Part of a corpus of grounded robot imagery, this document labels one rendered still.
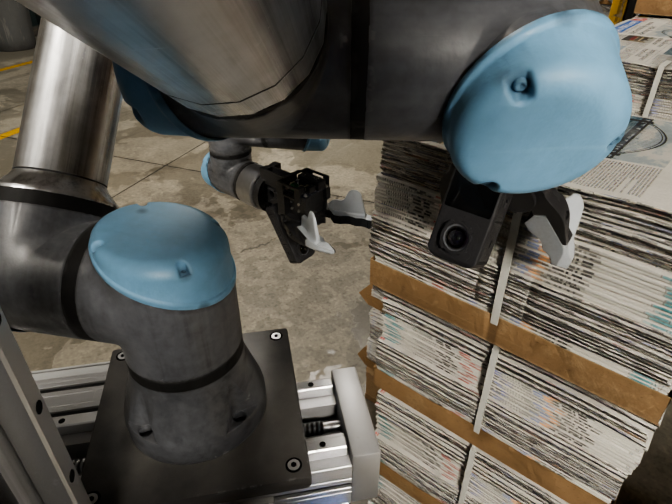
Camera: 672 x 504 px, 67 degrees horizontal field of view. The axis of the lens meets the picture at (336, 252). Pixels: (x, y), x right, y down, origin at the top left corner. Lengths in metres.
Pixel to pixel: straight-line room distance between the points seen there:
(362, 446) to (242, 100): 0.49
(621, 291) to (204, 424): 0.42
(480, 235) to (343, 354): 1.44
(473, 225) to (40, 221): 0.38
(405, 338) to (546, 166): 0.58
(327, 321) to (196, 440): 1.44
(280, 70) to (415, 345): 0.65
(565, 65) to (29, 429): 0.30
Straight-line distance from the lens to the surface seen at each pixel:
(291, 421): 0.58
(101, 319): 0.48
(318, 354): 1.81
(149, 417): 0.55
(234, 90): 0.17
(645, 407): 0.63
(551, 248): 0.50
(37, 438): 0.32
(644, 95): 1.13
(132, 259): 0.44
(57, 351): 2.07
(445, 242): 0.41
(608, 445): 0.73
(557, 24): 0.23
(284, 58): 0.17
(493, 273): 0.61
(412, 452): 0.96
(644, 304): 0.57
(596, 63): 0.22
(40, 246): 0.52
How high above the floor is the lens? 1.27
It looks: 33 degrees down
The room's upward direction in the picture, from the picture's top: straight up
